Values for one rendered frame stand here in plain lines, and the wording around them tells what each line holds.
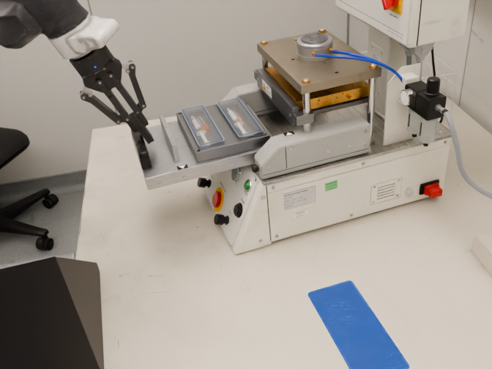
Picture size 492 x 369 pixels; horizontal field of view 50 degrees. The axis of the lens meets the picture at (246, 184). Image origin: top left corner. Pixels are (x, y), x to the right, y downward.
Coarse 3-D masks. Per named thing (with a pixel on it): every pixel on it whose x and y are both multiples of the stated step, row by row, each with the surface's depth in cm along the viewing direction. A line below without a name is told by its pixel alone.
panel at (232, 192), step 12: (216, 180) 134; (228, 180) 127; (252, 180) 115; (228, 192) 126; (240, 192) 120; (252, 192) 115; (228, 204) 125; (240, 204) 118; (228, 216) 124; (240, 216) 118; (228, 228) 123; (228, 240) 122
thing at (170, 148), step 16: (160, 128) 126; (176, 128) 125; (160, 144) 119; (176, 144) 119; (160, 160) 114; (176, 160) 113; (192, 160) 113; (208, 160) 112; (224, 160) 112; (240, 160) 113; (144, 176) 109; (160, 176) 109; (176, 176) 111; (192, 176) 112
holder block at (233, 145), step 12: (216, 108) 126; (180, 120) 123; (216, 120) 121; (228, 132) 116; (264, 132) 115; (192, 144) 113; (228, 144) 112; (240, 144) 112; (252, 144) 113; (204, 156) 111; (216, 156) 112
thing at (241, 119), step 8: (224, 104) 126; (232, 104) 125; (240, 104) 125; (224, 112) 122; (232, 112) 122; (240, 112) 121; (248, 112) 121; (232, 120) 119; (240, 120) 118; (248, 120) 118; (240, 128) 115; (248, 128) 115; (256, 128) 115
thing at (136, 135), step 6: (132, 132) 118; (138, 132) 117; (138, 138) 114; (138, 144) 112; (144, 144) 112; (138, 150) 110; (144, 150) 110; (144, 156) 110; (144, 162) 110; (150, 162) 111; (144, 168) 111
